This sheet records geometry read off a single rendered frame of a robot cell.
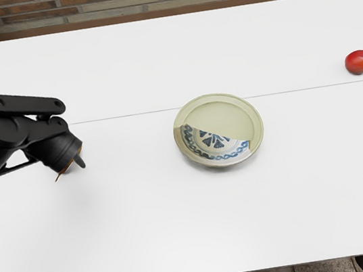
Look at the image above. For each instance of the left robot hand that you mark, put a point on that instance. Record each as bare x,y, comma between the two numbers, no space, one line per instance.
80,162

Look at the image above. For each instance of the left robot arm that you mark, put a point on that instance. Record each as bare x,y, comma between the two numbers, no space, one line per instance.
3,135

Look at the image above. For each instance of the red apple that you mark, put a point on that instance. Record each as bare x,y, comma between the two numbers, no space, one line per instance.
358,62

